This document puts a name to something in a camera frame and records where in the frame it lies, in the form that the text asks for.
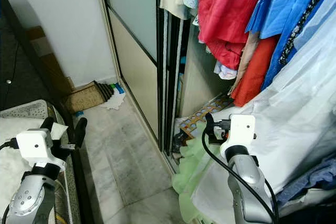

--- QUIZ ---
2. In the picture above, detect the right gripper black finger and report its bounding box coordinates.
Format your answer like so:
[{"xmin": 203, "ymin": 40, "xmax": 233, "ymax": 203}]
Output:
[{"xmin": 203, "ymin": 112, "xmax": 216, "ymax": 142}]

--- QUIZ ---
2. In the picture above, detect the cream pillow with tree print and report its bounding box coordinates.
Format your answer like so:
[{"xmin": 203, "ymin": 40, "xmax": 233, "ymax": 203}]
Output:
[{"xmin": 0, "ymin": 116, "xmax": 69, "ymax": 209}]

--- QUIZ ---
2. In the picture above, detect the orange patterned tray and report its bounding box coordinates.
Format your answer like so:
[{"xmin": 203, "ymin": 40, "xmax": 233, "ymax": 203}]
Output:
[{"xmin": 178, "ymin": 94, "xmax": 234, "ymax": 141}]

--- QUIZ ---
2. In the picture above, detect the quilted beige mattress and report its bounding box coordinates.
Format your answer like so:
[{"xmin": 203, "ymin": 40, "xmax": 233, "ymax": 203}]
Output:
[{"xmin": 0, "ymin": 100, "xmax": 82, "ymax": 224}]

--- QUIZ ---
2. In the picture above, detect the brown floor mat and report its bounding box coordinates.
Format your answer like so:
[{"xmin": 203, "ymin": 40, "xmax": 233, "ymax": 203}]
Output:
[{"xmin": 66, "ymin": 81, "xmax": 116, "ymax": 113}]

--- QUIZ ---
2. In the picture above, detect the white crumpled cloth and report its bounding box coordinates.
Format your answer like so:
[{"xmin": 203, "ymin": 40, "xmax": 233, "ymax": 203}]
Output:
[{"xmin": 100, "ymin": 90, "xmax": 127, "ymax": 111}]

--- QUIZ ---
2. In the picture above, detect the white lilac cloth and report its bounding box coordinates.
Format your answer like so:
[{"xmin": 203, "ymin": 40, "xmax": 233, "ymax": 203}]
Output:
[{"xmin": 213, "ymin": 59, "xmax": 239, "ymax": 80}]

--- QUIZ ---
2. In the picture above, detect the green plastic bag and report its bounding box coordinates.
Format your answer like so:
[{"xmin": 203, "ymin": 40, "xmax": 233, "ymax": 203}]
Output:
[{"xmin": 172, "ymin": 132, "xmax": 216, "ymax": 223}]

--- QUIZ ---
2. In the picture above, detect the orange hanging garment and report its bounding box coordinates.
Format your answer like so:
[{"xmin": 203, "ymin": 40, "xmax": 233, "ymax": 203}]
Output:
[{"xmin": 231, "ymin": 35, "xmax": 281, "ymax": 108}]

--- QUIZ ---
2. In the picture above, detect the beige hanging garment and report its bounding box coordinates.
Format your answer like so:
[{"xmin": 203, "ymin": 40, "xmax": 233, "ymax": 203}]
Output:
[{"xmin": 234, "ymin": 31, "xmax": 260, "ymax": 96}]

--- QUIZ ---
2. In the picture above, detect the white plastic garment cover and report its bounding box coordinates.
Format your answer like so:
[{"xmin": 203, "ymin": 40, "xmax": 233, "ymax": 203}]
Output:
[{"xmin": 189, "ymin": 0, "xmax": 336, "ymax": 224}]

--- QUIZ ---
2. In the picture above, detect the blue denim garment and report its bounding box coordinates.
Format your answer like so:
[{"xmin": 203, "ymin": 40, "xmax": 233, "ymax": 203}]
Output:
[{"xmin": 276, "ymin": 166, "xmax": 336, "ymax": 206}]

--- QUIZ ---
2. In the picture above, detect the red hanging garment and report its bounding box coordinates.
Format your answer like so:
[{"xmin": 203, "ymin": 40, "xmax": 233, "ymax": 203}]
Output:
[{"xmin": 197, "ymin": 0, "xmax": 268, "ymax": 71}]

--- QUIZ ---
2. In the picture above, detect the black floral hanging garment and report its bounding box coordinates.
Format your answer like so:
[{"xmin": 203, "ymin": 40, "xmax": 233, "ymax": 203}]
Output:
[{"xmin": 278, "ymin": 0, "xmax": 334, "ymax": 66}]

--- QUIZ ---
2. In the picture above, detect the blue hanging garment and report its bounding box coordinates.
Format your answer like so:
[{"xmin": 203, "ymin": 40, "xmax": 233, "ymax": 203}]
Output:
[{"xmin": 246, "ymin": 0, "xmax": 336, "ymax": 91}]

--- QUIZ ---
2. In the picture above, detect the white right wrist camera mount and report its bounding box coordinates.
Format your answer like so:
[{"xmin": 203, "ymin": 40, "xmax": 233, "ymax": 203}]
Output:
[{"xmin": 219, "ymin": 114, "xmax": 257, "ymax": 155}]

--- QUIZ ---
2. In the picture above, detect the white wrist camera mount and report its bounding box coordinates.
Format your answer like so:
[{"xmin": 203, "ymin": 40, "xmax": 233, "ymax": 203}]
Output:
[
  {"xmin": 219, "ymin": 114, "xmax": 257, "ymax": 155},
  {"xmin": 16, "ymin": 128, "xmax": 68, "ymax": 172}
]

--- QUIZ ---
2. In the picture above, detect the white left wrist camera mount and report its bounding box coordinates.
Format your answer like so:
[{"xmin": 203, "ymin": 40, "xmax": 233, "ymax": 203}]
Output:
[{"xmin": 16, "ymin": 128, "xmax": 68, "ymax": 172}]

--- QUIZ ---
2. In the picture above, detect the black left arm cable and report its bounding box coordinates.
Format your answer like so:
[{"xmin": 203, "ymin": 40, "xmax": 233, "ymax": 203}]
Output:
[{"xmin": 0, "ymin": 139, "xmax": 17, "ymax": 224}]

